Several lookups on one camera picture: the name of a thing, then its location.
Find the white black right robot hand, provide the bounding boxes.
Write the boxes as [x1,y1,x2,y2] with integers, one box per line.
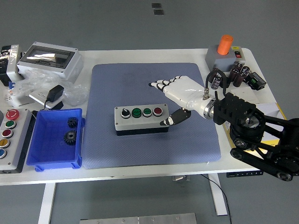
[149,75,212,127]

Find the grey four-button control box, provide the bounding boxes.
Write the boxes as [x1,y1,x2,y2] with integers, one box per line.
[114,104,170,137]

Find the grey five-button control box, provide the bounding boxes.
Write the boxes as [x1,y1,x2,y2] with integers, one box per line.
[0,108,36,174]

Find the orange cylinder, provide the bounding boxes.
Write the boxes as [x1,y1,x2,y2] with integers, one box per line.
[216,35,234,56]

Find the blue-grey textured mat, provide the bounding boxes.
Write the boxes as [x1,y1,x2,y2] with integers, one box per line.
[83,62,222,170]

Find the black module with green terminal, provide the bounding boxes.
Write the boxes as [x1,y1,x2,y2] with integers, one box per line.
[244,72,267,91]

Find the yellow white cardboard box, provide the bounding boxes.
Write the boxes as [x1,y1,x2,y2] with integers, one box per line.
[221,102,288,154]

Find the black table height controller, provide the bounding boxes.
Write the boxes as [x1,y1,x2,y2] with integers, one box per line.
[226,170,264,178]

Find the white table leg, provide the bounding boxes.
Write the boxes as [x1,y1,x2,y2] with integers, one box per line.
[208,174,228,217]
[37,183,57,224]

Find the clear plastic bag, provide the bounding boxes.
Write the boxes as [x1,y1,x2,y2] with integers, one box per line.
[18,69,90,107]

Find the large black gear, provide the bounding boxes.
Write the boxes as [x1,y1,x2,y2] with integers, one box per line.
[63,130,78,146]

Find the black power adapter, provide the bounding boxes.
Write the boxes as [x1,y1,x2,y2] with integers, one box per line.
[44,84,65,104]

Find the grey metal plate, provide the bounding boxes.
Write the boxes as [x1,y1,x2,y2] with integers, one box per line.
[79,212,197,224]

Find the blue plastic bin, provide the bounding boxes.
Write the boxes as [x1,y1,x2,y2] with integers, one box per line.
[26,108,86,172]

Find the white breaker with blue lever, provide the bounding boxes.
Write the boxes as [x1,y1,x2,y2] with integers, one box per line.
[3,81,25,106]

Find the black electrical device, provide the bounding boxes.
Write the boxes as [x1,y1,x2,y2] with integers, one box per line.
[0,45,12,86]

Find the grey switch box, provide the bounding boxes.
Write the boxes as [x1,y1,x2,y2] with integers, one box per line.
[205,45,246,72]

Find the white wall switch plate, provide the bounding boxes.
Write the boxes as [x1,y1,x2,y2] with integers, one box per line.
[230,87,260,105]

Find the black cable under table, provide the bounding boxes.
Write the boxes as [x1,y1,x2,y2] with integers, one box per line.
[200,174,233,224]

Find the grey enclosure with clear lid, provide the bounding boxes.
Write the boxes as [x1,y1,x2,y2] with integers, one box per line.
[16,42,84,82]

